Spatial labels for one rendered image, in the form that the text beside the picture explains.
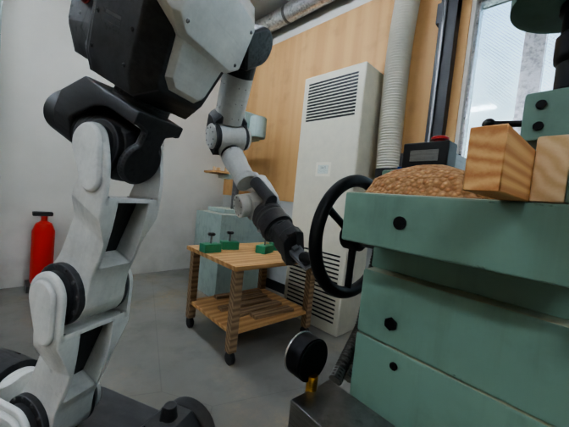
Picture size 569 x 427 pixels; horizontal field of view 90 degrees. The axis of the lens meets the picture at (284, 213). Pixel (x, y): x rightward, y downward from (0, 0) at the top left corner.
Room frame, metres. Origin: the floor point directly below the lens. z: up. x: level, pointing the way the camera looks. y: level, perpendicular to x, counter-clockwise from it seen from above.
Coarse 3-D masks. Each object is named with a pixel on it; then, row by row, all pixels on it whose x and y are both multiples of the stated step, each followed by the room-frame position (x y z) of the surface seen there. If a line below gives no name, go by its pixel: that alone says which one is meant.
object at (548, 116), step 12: (528, 96) 0.42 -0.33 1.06; (540, 96) 0.41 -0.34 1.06; (552, 96) 0.40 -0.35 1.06; (564, 96) 0.39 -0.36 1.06; (528, 108) 0.42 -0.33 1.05; (540, 108) 0.41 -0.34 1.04; (552, 108) 0.40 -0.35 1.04; (564, 108) 0.39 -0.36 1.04; (528, 120) 0.42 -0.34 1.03; (540, 120) 0.41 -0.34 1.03; (552, 120) 0.40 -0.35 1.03; (564, 120) 0.39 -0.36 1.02; (528, 132) 0.42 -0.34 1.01; (540, 132) 0.41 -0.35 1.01; (552, 132) 0.40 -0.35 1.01; (564, 132) 0.39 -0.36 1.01
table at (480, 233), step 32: (352, 192) 0.35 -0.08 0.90; (352, 224) 0.34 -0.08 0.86; (384, 224) 0.31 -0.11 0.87; (416, 224) 0.29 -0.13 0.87; (448, 224) 0.26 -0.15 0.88; (480, 224) 0.24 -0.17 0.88; (512, 224) 0.23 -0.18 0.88; (544, 224) 0.21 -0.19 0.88; (448, 256) 0.26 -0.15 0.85; (480, 256) 0.24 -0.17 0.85; (512, 256) 0.23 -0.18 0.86; (544, 256) 0.21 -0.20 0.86
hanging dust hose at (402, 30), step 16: (400, 0) 1.86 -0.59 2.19; (416, 0) 1.84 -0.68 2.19; (400, 16) 1.85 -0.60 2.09; (416, 16) 1.86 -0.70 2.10; (400, 32) 1.85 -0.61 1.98; (400, 48) 1.84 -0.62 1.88; (400, 64) 1.83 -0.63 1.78; (384, 80) 1.89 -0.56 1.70; (400, 80) 1.83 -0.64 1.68; (384, 96) 1.87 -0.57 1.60; (400, 96) 1.84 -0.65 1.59; (384, 112) 1.86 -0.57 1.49; (400, 112) 1.83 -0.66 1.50; (384, 128) 1.85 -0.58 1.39; (400, 128) 1.83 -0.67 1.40; (384, 144) 1.84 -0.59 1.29; (400, 144) 1.83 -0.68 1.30; (384, 160) 1.83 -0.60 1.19
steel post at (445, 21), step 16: (448, 0) 1.75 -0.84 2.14; (448, 16) 1.74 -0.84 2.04; (448, 32) 1.73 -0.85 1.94; (448, 48) 1.73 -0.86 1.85; (448, 64) 1.72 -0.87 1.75; (432, 80) 1.77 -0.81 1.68; (448, 80) 1.71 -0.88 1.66; (432, 96) 1.77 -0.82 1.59; (448, 96) 1.73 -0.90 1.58; (432, 112) 1.74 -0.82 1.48; (432, 128) 1.75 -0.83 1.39
